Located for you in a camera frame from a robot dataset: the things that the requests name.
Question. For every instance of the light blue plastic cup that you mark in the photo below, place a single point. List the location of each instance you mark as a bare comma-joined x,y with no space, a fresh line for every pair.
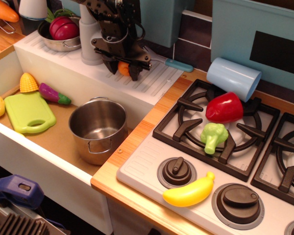
233,77

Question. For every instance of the white cup upside down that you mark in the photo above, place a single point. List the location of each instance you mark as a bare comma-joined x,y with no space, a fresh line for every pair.
33,9

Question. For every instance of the small steel bowl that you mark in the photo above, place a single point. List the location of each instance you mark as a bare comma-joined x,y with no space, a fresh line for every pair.
59,45

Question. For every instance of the grey white toy faucet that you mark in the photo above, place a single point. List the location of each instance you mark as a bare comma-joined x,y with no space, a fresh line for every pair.
89,29

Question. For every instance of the green toy broccoli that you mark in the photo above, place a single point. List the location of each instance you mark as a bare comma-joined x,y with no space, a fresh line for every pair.
212,135

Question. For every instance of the large brown stove knob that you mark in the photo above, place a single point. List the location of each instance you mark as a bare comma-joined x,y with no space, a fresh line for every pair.
238,206

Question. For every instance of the large orange toy carrot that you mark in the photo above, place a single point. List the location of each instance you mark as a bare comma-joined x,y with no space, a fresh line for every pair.
7,13

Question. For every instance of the yellow toy banana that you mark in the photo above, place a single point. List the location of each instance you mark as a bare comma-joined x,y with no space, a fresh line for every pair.
192,193

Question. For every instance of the blue clamp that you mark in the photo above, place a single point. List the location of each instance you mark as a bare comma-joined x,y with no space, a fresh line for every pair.
20,191

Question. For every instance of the purple toy eggplant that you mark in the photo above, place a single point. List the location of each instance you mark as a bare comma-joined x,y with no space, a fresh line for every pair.
52,95

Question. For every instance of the small brown stove knob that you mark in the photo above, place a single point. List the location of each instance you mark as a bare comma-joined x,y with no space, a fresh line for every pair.
176,172

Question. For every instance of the green toy cutting board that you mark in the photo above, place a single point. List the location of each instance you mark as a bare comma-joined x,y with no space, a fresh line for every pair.
29,113

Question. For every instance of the white fork blue handle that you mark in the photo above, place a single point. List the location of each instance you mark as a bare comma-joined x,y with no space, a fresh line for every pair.
175,64

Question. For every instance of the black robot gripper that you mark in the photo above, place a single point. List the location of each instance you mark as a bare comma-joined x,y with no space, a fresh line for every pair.
119,42

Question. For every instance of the red toy bell pepper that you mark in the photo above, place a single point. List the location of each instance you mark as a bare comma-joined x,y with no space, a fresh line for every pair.
225,108

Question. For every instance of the stainless steel pot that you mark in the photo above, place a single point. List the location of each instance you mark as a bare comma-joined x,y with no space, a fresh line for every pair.
98,127

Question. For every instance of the black burner grate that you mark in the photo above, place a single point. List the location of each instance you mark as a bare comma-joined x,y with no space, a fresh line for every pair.
275,174
233,148

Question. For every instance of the red toy radish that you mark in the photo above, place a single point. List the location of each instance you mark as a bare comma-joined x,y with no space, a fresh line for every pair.
63,28

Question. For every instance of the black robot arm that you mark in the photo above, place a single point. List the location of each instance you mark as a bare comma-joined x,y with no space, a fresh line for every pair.
115,8

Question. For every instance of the right black burner grate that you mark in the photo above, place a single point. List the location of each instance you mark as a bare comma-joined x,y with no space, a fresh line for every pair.
275,174

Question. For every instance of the small orange toy carrot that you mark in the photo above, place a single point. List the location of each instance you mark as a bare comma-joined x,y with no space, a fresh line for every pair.
123,68

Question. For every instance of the yellow toy corn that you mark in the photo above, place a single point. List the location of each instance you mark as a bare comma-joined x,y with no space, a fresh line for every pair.
28,83

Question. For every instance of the left black burner grate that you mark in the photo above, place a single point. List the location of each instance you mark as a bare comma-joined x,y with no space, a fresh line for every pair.
233,148

